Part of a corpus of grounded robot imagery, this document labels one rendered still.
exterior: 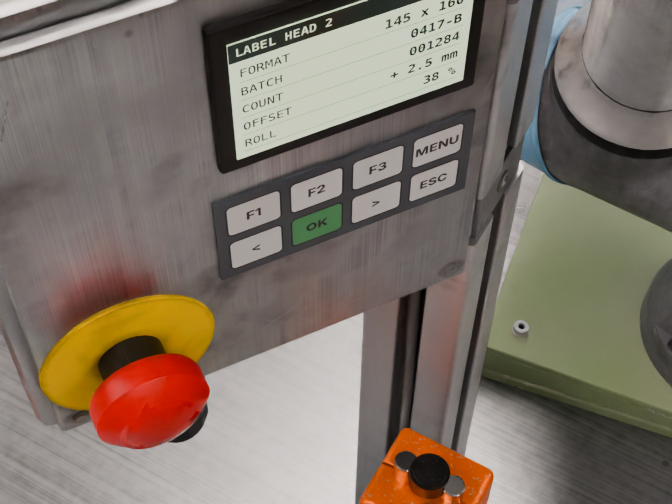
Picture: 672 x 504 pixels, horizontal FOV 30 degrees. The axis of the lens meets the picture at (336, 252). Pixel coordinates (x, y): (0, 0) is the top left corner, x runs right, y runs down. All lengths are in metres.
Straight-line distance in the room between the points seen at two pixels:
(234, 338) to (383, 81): 0.12
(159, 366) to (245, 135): 0.08
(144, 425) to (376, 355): 0.19
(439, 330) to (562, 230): 0.52
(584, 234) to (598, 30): 0.31
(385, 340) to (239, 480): 0.41
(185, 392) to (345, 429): 0.56
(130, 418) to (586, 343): 0.61
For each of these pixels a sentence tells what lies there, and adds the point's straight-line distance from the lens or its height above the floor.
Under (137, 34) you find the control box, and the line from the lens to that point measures 0.31.
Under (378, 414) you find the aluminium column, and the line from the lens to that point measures 0.61.
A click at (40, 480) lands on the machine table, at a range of 0.96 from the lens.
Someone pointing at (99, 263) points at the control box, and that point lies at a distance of 0.37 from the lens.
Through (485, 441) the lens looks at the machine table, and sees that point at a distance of 0.96.
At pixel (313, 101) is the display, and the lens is 0.35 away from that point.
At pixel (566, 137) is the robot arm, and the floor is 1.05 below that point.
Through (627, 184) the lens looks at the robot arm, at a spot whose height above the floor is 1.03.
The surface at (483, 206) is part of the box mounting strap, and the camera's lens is 0.45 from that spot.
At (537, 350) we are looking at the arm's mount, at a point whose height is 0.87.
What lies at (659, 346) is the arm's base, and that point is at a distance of 0.96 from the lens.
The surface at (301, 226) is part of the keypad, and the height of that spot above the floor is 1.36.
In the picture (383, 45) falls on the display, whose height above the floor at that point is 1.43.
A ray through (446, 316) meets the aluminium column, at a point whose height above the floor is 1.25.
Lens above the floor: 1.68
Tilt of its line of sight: 55 degrees down
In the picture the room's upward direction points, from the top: 1 degrees clockwise
